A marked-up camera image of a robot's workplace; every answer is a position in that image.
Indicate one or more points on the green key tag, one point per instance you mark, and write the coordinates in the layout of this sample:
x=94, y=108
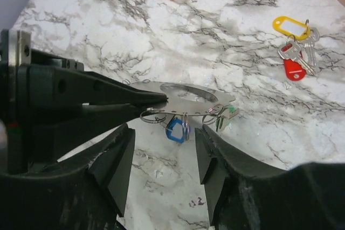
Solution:
x=225, y=117

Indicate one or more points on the blue key tag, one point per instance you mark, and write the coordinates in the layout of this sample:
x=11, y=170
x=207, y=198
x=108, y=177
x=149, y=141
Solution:
x=177, y=130

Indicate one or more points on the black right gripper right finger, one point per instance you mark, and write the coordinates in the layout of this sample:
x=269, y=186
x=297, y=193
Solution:
x=245, y=193

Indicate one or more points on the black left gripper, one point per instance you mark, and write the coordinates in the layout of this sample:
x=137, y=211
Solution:
x=16, y=51

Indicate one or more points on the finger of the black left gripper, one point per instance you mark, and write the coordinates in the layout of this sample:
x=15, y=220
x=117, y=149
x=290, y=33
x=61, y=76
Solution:
x=75, y=88
x=91, y=121

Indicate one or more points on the silver key on red tag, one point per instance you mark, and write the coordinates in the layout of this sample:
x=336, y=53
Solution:
x=291, y=51

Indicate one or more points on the yellow key tag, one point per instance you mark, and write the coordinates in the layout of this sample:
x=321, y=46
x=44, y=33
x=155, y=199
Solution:
x=291, y=27

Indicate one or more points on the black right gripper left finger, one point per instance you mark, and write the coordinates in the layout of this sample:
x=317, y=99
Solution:
x=86, y=191

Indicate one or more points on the red key tag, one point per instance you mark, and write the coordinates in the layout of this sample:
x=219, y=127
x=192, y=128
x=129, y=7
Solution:
x=294, y=70

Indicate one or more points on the silver key on yellow tag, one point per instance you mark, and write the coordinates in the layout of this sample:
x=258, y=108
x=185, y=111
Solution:
x=309, y=44

